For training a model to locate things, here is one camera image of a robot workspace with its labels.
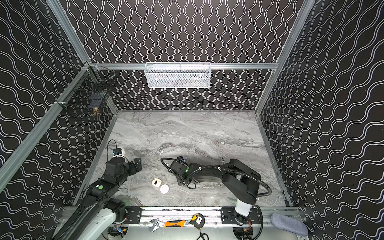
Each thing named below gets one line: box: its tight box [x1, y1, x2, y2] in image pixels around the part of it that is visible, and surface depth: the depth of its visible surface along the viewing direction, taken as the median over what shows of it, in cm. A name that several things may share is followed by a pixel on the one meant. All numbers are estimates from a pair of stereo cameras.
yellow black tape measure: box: [190, 213, 209, 230], surface depth 73 cm
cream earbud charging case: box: [151, 177, 162, 187], surface depth 85 cm
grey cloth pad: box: [271, 213, 309, 237], surface depth 72 cm
